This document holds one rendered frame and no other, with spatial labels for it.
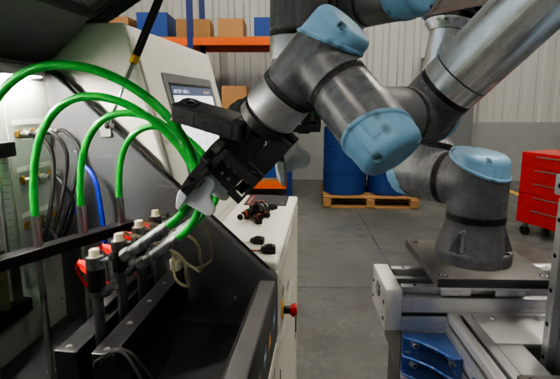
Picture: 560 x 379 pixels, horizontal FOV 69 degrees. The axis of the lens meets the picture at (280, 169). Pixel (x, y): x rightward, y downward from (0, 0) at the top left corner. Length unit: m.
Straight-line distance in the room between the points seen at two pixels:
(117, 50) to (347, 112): 0.74
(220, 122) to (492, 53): 0.33
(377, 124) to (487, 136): 7.39
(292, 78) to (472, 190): 0.52
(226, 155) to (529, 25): 0.37
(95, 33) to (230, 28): 4.96
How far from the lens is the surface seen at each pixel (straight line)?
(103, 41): 1.09
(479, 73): 0.52
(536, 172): 4.73
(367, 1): 0.70
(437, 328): 0.95
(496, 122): 7.85
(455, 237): 0.92
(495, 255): 0.92
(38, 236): 0.89
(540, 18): 0.51
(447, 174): 0.92
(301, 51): 0.48
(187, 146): 0.63
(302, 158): 0.70
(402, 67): 7.34
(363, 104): 0.43
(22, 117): 1.04
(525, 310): 1.00
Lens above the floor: 1.37
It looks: 10 degrees down
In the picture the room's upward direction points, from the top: straight up
